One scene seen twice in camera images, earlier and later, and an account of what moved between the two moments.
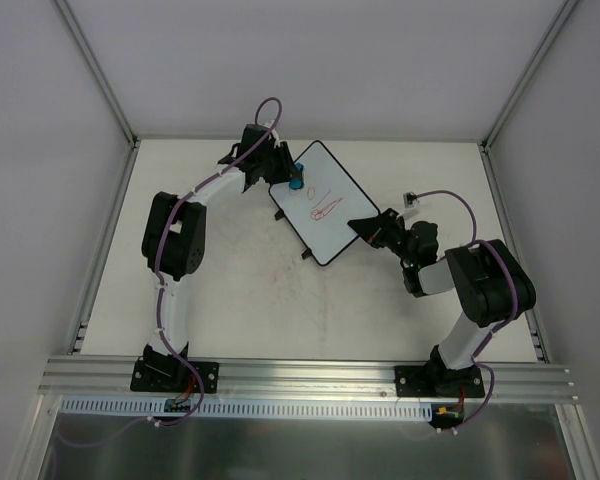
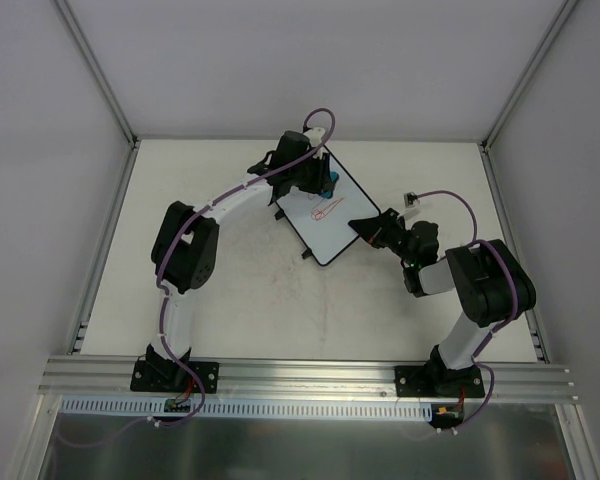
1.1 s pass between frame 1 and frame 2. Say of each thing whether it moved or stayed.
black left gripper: moved
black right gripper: stayed
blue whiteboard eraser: moved
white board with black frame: stayed
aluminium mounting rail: stayed
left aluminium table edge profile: stayed
